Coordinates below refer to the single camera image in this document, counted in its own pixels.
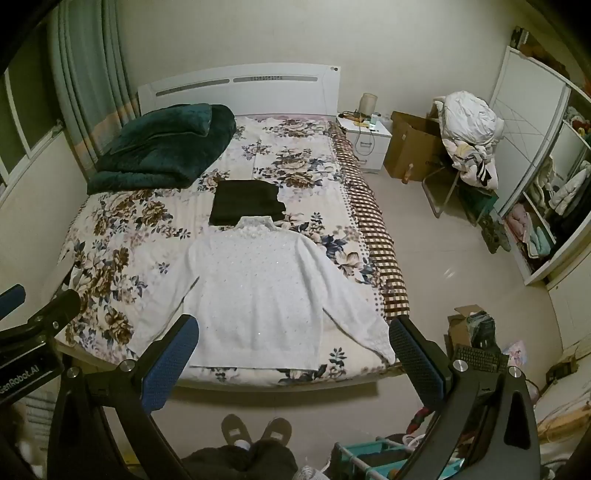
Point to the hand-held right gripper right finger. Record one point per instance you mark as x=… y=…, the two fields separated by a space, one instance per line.
x=415 y=362

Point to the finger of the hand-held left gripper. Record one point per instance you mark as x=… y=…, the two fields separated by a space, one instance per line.
x=13 y=296
x=57 y=310

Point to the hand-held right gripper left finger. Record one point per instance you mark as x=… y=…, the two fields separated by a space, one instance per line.
x=171 y=364

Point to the white knit sweater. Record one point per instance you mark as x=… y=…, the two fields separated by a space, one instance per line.
x=268 y=290

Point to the teal folded clothes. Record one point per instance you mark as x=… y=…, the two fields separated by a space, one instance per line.
x=540 y=242

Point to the pink folded clothes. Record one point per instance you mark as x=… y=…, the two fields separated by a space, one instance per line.
x=517 y=221

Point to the pile of light clothes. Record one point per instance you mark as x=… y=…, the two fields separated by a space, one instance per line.
x=468 y=124

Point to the small open cardboard box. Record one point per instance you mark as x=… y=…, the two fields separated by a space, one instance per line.
x=459 y=327

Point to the black keyboard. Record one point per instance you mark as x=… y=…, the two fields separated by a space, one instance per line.
x=478 y=357

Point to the white radiator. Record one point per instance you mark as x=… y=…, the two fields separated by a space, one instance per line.
x=39 y=429

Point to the person's left shoe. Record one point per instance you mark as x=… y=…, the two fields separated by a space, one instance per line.
x=234 y=429

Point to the person's shoe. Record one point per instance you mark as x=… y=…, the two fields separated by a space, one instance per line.
x=276 y=431
x=234 y=429

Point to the pink printed paper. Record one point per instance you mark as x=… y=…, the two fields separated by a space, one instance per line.
x=517 y=353

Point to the teal storage rack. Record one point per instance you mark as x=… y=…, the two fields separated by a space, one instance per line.
x=364 y=454

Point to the bed with floral sheet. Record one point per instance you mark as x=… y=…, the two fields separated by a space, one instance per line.
x=134 y=230

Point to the person's dark trouser legs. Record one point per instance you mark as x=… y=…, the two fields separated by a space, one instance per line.
x=240 y=461

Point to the person's right shoe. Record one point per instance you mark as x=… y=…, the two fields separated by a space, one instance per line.
x=276 y=431

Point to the brown checked bed sheet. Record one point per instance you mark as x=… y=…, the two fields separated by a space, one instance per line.
x=376 y=235

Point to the dark patterned cloth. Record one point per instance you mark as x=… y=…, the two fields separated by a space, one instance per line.
x=496 y=233

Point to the green stool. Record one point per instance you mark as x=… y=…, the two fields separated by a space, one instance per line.
x=480 y=201

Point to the metal folding chair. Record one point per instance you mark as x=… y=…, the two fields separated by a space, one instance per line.
x=438 y=189

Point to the black folded garment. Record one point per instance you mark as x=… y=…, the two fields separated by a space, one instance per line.
x=244 y=201

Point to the dark green plush blanket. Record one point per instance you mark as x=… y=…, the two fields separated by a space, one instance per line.
x=161 y=147

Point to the large brown cardboard box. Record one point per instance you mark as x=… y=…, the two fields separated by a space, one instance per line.
x=411 y=147

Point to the white nightstand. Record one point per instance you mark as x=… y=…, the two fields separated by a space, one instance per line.
x=369 y=145

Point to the green striped curtain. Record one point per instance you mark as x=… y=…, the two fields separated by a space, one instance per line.
x=87 y=83

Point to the white hanging jacket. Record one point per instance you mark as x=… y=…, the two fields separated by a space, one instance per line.
x=572 y=187

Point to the clutter on nightstand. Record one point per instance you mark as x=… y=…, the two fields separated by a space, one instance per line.
x=353 y=119

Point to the beige table lamp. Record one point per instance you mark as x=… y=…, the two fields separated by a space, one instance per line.
x=369 y=104

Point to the white wardrobe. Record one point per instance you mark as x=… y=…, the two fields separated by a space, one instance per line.
x=521 y=115

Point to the white bed headboard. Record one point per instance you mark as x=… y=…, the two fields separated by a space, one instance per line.
x=240 y=90

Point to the clutter on wardrobe top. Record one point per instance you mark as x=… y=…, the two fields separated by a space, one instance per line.
x=535 y=48

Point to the window with white frame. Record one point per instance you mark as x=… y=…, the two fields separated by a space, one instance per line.
x=27 y=120

